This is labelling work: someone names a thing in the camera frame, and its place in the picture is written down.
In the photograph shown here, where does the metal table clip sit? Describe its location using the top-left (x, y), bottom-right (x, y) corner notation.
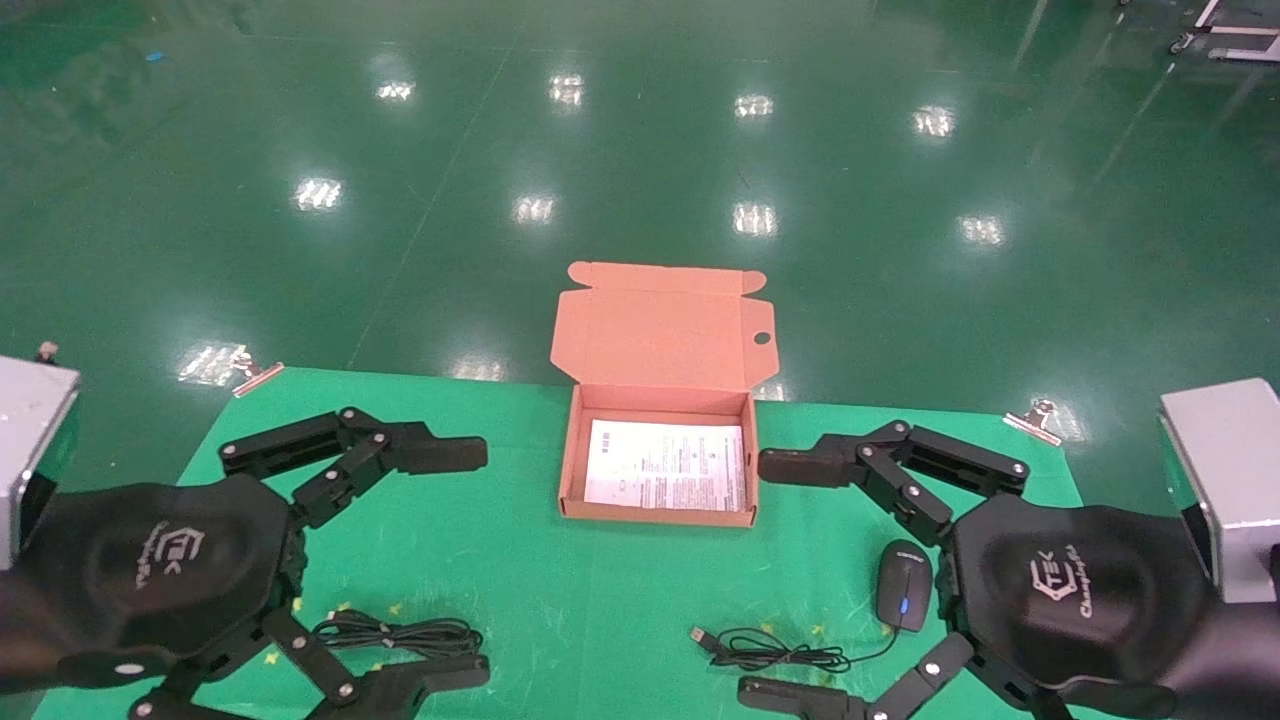
top-left (1003, 399), bottom-right (1063, 447)
top-left (231, 350), bottom-right (286, 399)

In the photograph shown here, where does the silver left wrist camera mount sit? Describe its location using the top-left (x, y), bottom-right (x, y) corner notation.
top-left (0, 355), bottom-right (82, 571)

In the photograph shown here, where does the white printed paper leaflet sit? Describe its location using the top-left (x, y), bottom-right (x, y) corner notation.
top-left (583, 419), bottom-right (748, 512)

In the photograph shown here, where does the black data cable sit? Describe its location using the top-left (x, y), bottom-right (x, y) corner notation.
top-left (312, 610), bottom-right (485, 659)

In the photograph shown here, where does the green table mat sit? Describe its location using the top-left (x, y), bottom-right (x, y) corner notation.
top-left (30, 365), bottom-right (1171, 720)

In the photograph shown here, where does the grey wheeled cart frame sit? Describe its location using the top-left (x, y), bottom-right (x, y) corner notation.
top-left (1168, 0), bottom-right (1280, 64)

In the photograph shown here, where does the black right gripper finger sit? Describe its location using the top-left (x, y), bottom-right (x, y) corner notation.
top-left (737, 632), bottom-right (1011, 720)
top-left (757, 419), bottom-right (1031, 549)

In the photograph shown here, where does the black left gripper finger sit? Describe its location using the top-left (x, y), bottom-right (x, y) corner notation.
top-left (220, 407), bottom-right (489, 531)
top-left (130, 608), bottom-right (492, 720)

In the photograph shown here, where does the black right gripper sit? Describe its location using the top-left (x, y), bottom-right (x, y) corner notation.
top-left (943, 497), bottom-right (1280, 720)

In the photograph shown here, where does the mouse USB cable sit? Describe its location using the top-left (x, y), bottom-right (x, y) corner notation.
top-left (690, 540), bottom-right (935, 673)

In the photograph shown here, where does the open brown cardboard box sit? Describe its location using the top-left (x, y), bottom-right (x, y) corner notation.
top-left (550, 261), bottom-right (777, 528)

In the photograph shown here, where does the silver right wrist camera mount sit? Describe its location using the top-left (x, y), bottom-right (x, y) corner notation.
top-left (1159, 377), bottom-right (1280, 605)

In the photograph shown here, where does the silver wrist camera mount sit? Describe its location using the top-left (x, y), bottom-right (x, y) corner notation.
top-left (1159, 377), bottom-right (1280, 605)
top-left (0, 355), bottom-right (82, 571)

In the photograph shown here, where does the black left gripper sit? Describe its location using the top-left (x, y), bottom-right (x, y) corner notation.
top-left (0, 475), bottom-right (307, 693)

